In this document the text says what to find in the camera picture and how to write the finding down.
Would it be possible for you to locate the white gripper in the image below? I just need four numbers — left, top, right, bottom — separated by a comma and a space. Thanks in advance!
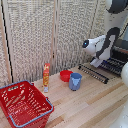
89, 57, 105, 69

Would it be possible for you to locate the blue plastic cup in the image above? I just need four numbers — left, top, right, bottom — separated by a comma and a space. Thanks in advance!
68, 72, 83, 92

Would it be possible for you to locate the red plastic bowl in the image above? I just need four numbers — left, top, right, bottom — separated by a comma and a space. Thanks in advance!
59, 69, 74, 83

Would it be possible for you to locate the orange red snack box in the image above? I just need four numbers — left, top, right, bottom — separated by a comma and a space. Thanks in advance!
42, 63, 52, 94

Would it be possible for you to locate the beige woven folding screen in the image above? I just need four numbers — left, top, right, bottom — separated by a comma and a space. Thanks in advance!
0, 0, 112, 88

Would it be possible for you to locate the red plastic shopping basket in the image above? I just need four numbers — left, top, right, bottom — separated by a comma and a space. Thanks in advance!
0, 79, 55, 128

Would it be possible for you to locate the grey oven wire rack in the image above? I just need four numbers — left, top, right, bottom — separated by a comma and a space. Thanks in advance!
100, 58, 126, 76

